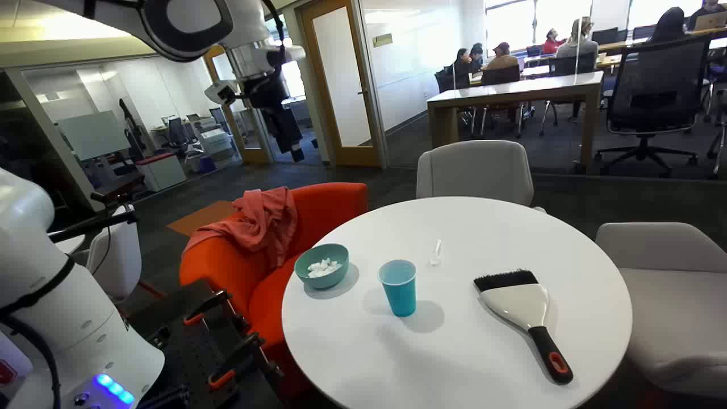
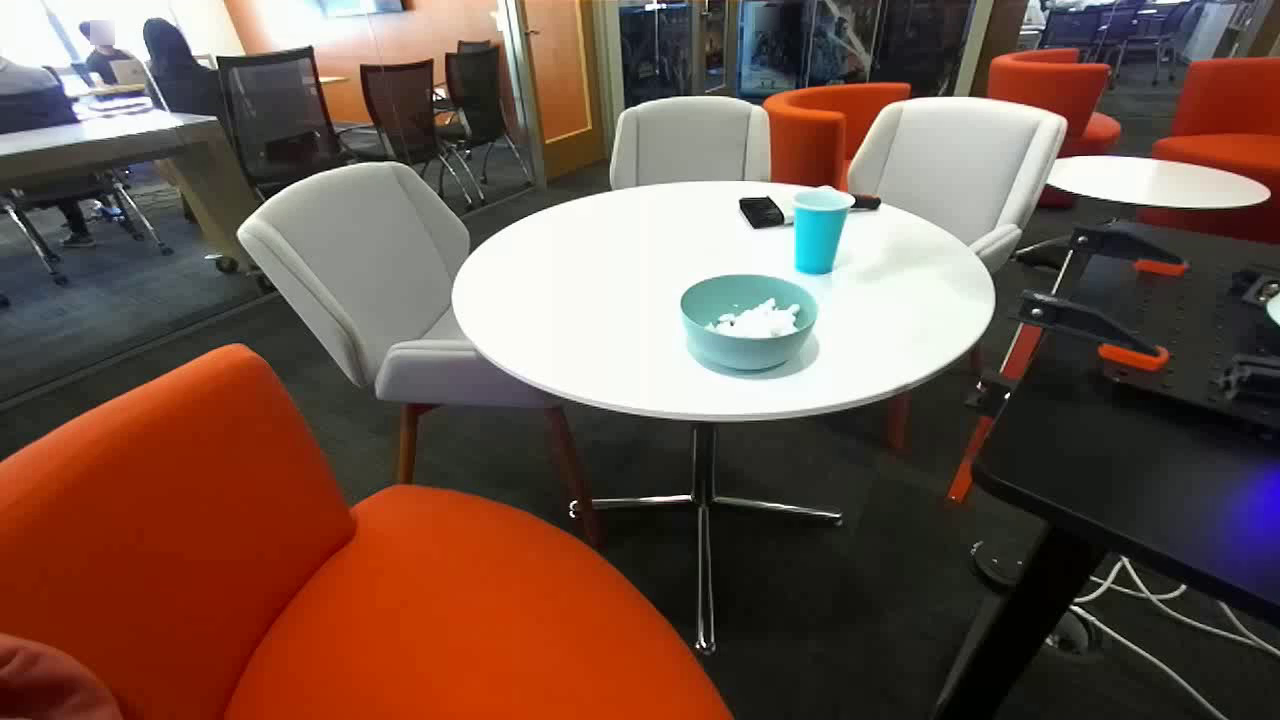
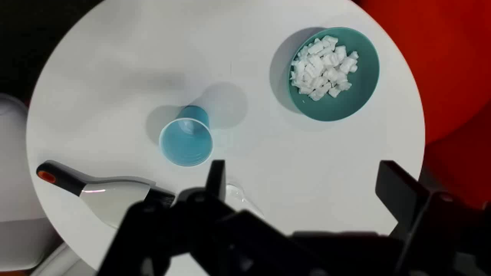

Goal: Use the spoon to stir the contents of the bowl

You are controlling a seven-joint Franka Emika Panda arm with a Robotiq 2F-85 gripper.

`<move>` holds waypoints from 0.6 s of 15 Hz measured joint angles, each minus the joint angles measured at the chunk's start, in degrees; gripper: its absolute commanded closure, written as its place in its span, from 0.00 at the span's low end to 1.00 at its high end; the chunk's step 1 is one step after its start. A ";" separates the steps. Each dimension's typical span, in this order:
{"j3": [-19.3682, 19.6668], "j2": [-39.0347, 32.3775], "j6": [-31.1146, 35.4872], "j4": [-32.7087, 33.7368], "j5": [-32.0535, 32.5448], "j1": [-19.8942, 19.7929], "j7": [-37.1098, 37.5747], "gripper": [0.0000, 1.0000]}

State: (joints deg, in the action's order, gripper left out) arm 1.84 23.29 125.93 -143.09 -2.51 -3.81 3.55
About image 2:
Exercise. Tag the dark red rounded cushion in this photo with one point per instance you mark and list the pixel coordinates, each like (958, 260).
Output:
(46, 683)

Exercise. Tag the teal bowl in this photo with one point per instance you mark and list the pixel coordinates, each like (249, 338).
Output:
(726, 352)

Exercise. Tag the black orange bar clamp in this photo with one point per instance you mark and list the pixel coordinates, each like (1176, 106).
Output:
(1115, 245)
(1083, 318)

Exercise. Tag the chrome table pedestal base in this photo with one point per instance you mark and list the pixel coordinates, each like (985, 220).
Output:
(702, 534)

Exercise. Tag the blue plastic cup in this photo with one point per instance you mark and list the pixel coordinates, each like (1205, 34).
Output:
(818, 240)

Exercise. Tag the black round floor plate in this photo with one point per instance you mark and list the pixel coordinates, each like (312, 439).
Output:
(1002, 562)

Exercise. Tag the small white round table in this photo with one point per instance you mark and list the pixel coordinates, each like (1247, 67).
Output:
(1155, 180)

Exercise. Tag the orange wooden door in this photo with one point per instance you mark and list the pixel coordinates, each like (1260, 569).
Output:
(563, 81)

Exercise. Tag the seated person dark hair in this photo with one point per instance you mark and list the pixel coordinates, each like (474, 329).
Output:
(101, 55)

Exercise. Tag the grey upholstered armchair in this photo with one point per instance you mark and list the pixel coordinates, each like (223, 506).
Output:
(684, 143)
(361, 267)
(963, 160)

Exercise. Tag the white crumbled pieces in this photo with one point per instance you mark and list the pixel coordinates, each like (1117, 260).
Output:
(762, 320)

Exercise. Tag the black metal fixture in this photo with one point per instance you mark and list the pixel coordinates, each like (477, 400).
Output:
(1251, 385)
(1256, 299)

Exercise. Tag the black workbench table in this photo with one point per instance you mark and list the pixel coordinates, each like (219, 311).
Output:
(1134, 465)

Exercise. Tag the black high-back office chair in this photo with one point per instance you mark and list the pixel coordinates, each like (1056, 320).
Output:
(175, 75)

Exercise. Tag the dark mesh chair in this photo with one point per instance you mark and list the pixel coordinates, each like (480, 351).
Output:
(477, 85)

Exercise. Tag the light wooden desk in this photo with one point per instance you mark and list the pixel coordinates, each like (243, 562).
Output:
(106, 143)

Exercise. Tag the brown mesh chair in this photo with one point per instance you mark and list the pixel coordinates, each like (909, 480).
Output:
(396, 106)

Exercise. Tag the orange upholstered armchair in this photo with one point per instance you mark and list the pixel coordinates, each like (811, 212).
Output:
(814, 124)
(1224, 113)
(1053, 85)
(401, 614)

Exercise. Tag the black mesh office chair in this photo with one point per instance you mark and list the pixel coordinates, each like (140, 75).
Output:
(274, 113)

